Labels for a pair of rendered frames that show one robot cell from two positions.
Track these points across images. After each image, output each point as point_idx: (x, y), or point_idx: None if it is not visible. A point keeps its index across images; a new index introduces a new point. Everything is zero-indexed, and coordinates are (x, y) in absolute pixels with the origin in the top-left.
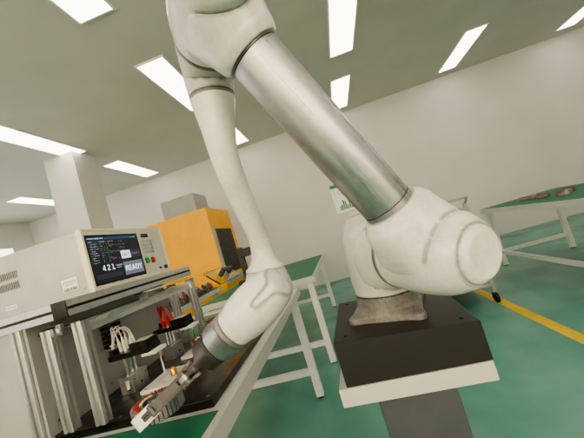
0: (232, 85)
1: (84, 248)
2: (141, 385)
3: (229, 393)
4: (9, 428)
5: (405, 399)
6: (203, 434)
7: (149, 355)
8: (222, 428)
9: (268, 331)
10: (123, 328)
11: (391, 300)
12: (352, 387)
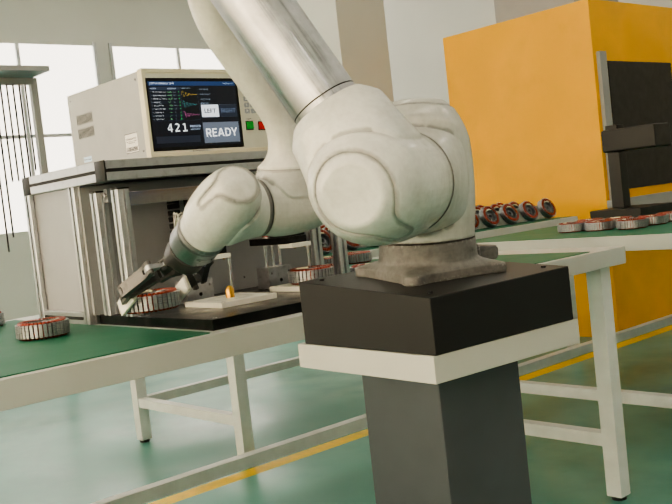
0: None
1: (144, 97)
2: (198, 299)
3: (243, 326)
4: (69, 293)
5: (387, 393)
6: (172, 341)
7: (248, 276)
8: (200, 347)
9: None
10: None
11: (394, 250)
12: (309, 344)
